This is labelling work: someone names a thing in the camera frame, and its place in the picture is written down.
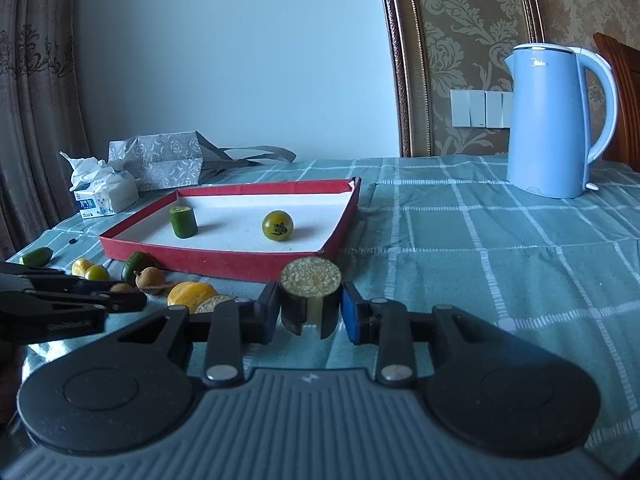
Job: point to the yellow-green cherry tomato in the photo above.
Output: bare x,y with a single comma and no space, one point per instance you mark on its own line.
98,274

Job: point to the brown patterned curtain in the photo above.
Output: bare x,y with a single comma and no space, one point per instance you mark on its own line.
35,85

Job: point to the wooden chair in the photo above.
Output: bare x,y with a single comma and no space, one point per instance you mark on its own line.
627,110

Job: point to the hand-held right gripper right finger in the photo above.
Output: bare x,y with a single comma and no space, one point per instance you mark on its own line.
352,316

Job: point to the large dark green cucumber piece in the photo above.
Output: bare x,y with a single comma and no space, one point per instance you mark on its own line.
310,275

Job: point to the ornate wall moulding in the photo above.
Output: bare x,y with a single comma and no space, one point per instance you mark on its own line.
400,60

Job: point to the white wall switch panel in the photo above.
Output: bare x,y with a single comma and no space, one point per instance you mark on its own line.
475,107

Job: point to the green oval fruit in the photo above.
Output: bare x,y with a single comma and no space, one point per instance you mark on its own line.
37,256
134,265

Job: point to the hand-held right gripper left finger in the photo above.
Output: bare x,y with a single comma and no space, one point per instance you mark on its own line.
270,310

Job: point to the red shallow cardboard box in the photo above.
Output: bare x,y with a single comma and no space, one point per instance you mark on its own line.
235,215

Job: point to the tissue pack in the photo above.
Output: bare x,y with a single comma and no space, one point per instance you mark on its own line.
105,192

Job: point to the grey patterned tote bag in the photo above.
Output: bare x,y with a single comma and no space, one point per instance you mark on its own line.
160,160

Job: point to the brown longan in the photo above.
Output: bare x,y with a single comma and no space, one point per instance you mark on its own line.
150,280
120,288

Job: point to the small green cucumber piece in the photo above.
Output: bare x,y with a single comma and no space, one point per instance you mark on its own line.
182,222

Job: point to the blue electric kettle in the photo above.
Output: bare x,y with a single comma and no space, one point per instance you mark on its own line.
545,125

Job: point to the green tomato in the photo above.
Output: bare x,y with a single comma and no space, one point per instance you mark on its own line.
278,225

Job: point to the small yellow fruit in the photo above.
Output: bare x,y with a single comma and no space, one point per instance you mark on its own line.
80,265

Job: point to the yellow melon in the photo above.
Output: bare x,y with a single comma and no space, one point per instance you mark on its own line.
191,294

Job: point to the green plaid tablecloth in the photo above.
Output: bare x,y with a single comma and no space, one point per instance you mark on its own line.
450,240

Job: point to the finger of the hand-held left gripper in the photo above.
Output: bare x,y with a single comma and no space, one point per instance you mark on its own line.
50,320
100,300

